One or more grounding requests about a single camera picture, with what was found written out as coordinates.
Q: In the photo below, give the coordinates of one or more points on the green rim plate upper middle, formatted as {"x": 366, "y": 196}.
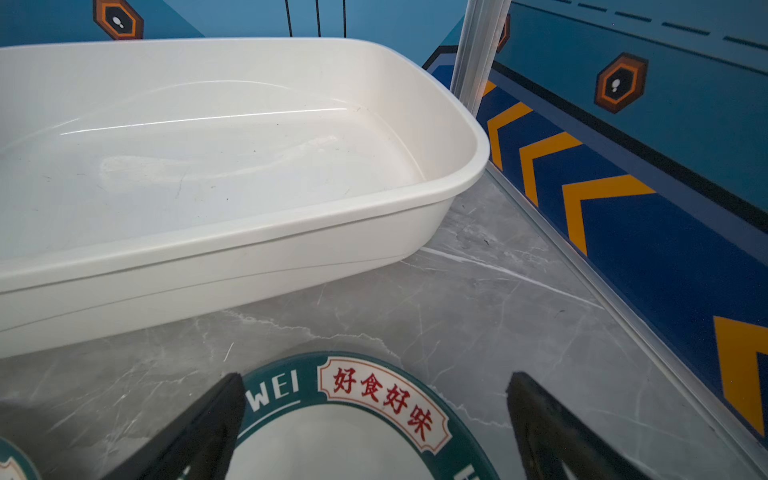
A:
{"x": 15, "y": 464}

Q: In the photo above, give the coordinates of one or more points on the aluminium corner post right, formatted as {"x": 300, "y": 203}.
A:
{"x": 480, "y": 35}

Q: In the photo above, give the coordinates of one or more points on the green rim plate upper right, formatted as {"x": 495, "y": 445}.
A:
{"x": 340, "y": 415}

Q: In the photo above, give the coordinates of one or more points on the green rim plate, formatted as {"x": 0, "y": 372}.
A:
{"x": 340, "y": 415}
{"x": 15, "y": 464}

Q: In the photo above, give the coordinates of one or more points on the white plastic bin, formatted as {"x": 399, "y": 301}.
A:
{"x": 145, "y": 182}

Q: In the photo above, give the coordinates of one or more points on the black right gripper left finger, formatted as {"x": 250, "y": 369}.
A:
{"x": 198, "y": 444}

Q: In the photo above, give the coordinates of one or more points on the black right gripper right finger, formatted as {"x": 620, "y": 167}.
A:
{"x": 553, "y": 443}

